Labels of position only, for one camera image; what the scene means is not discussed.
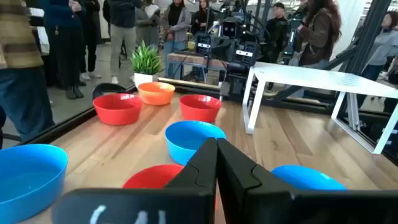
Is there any person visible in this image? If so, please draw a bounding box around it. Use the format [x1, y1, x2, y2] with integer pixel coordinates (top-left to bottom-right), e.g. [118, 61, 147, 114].
[102, 0, 143, 85]
[190, 0, 216, 35]
[0, 0, 55, 147]
[79, 0, 103, 81]
[39, 0, 87, 100]
[160, 0, 193, 79]
[287, 0, 343, 99]
[265, 2, 290, 65]
[356, 11, 398, 110]
[135, 0, 162, 49]

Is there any green plant in white pot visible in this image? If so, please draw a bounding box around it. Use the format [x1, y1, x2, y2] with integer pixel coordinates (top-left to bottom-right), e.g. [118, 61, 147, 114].
[129, 40, 163, 88]

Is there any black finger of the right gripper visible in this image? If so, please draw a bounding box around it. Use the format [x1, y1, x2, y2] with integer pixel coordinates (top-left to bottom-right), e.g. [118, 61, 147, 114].
[225, 42, 261, 67]
[195, 33, 226, 62]

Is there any black aluminium table frame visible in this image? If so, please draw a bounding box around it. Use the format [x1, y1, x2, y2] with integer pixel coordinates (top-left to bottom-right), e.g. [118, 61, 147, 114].
[18, 0, 398, 166]

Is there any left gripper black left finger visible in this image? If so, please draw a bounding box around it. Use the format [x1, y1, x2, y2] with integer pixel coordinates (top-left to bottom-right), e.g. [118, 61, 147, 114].
[51, 138, 218, 224]

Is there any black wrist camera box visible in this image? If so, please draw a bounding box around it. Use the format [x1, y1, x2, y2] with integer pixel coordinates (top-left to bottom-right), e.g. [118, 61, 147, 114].
[221, 19, 239, 40]

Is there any blue plastic mini bowl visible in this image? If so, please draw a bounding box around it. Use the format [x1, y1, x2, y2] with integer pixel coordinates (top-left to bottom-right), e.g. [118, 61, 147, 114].
[0, 144, 69, 224]
[164, 120, 227, 166]
[271, 164, 348, 191]

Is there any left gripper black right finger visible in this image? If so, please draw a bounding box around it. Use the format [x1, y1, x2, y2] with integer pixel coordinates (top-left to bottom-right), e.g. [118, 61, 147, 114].
[216, 138, 398, 224]

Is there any red plastic mini bowl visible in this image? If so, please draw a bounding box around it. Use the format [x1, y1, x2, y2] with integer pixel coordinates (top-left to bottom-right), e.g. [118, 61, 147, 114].
[179, 94, 223, 124]
[93, 93, 143, 126]
[123, 164, 185, 190]

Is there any orange plastic mini bowl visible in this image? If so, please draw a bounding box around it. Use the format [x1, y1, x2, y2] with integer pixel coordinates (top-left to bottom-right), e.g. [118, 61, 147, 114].
[137, 82, 176, 106]

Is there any white perforated metal rack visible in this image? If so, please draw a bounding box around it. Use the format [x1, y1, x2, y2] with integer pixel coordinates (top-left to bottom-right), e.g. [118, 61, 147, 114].
[242, 61, 398, 156]

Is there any wooden bench with blue legs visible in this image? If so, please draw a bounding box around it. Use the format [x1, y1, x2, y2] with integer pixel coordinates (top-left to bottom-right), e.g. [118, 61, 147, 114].
[167, 52, 229, 82]

